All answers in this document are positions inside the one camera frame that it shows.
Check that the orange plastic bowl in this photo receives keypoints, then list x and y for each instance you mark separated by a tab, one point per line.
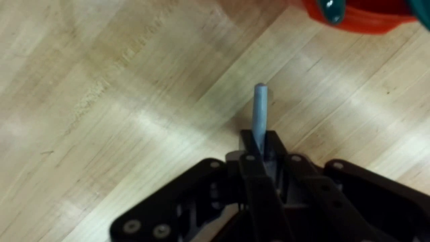
372	20

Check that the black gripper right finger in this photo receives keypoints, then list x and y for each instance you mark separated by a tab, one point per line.
341	202

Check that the blue-grey marker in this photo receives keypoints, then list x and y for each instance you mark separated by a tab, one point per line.
261	112

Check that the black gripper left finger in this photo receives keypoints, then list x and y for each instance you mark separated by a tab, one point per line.
251	196

